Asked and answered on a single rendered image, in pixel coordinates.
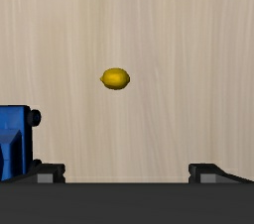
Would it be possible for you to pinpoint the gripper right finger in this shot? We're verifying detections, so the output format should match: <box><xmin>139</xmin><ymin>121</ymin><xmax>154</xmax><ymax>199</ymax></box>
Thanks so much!
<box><xmin>188</xmin><ymin>163</ymin><xmax>254</xmax><ymax>184</ymax></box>

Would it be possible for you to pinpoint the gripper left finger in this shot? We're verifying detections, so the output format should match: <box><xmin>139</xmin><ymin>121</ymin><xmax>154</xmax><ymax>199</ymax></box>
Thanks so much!
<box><xmin>1</xmin><ymin>163</ymin><xmax>66</xmax><ymax>184</ymax></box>

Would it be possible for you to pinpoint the yellow lemon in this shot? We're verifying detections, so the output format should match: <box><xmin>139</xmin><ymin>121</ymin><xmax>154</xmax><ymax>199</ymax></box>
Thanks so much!
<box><xmin>99</xmin><ymin>67</ymin><xmax>131</xmax><ymax>91</ymax></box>

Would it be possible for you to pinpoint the blue toy car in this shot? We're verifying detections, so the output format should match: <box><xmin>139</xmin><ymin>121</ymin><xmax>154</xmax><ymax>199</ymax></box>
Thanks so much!
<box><xmin>0</xmin><ymin>104</ymin><xmax>43</xmax><ymax>182</ymax></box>

